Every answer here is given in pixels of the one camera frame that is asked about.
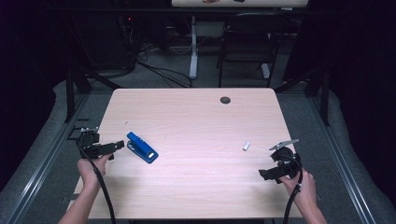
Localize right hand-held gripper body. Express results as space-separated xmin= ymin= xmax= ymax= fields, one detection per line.
xmin=268 ymin=138 xmax=304 ymax=180

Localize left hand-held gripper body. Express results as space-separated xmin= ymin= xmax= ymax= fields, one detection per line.
xmin=77 ymin=126 xmax=108 ymax=160

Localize blue stapler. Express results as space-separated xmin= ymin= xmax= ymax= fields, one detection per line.
xmin=126 ymin=131 xmax=160 ymax=164

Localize person's left hand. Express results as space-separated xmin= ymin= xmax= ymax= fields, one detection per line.
xmin=77 ymin=153 xmax=114 ymax=191

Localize person's right hand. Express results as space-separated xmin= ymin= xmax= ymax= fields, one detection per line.
xmin=277 ymin=169 xmax=318 ymax=210

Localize black tape square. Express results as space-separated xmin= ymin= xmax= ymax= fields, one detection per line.
xmin=66 ymin=125 xmax=84 ymax=141

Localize black metal stand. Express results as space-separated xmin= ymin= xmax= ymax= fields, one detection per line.
xmin=64 ymin=65 xmax=123 ymax=123
xmin=273 ymin=65 xmax=332 ymax=127

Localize dark curtain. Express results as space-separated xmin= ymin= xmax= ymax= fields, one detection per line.
xmin=284 ymin=0 xmax=396 ymax=202
xmin=0 ymin=0 xmax=73 ymax=190

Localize dark equipment with red light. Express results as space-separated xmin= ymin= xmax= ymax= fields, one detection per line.
xmin=119 ymin=14 xmax=138 ymax=64

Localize tall white table leg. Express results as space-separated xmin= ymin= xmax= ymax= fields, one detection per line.
xmin=189 ymin=16 xmax=200 ymax=80

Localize black folding chair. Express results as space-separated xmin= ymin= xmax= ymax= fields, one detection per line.
xmin=216 ymin=12 xmax=290 ymax=89

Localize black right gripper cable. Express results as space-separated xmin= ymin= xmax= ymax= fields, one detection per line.
xmin=281 ymin=153 xmax=304 ymax=224

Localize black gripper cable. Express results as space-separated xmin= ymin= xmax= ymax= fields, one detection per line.
xmin=76 ymin=139 xmax=117 ymax=224
xmin=281 ymin=153 xmax=304 ymax=224

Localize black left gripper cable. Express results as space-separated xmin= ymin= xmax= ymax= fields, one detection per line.
xmin=76 ymin=139 xmax=117 ymax=224

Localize aluminium floor rail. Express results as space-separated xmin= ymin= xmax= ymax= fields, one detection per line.
xmin=5 ymin=92 xmax=91 ymax=224
xmin=307 ymin=92 xmax=378 ymax=224

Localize black floor cables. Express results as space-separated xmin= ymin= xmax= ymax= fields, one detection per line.
xmin=135 ymin=46 xmax=194 ymax=89

